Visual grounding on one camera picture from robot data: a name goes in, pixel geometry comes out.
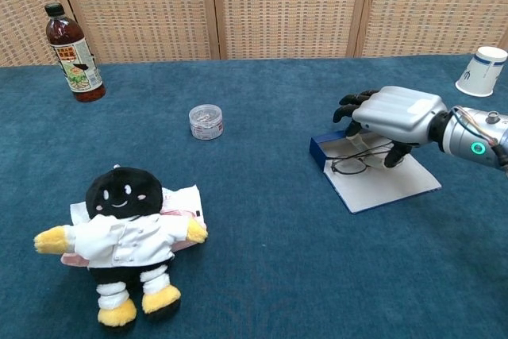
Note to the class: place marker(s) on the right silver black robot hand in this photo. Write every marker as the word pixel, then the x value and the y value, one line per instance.
pixel 397 114

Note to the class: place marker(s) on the blue packet with glasses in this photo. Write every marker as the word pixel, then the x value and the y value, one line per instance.
pixel 381 186

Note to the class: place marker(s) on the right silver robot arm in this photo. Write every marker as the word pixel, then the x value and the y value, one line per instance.
pixel 460 132

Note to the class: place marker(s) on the white paper cup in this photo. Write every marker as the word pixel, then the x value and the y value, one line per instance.
pixel 480 73

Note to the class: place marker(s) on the woven bamboo folding screen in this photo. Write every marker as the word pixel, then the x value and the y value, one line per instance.
pixel 285 5

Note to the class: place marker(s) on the blue carpet table cover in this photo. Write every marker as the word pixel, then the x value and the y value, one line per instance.
pixel 258 236

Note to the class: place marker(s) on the pink white tissue pack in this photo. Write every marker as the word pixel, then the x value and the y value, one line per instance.
pixel 182 202

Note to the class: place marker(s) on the black plush doll chef coat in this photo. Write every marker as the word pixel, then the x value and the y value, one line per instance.
pixel 119 236

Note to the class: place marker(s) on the dark sauce bottle with label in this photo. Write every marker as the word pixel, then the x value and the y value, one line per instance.
pixel 75 61

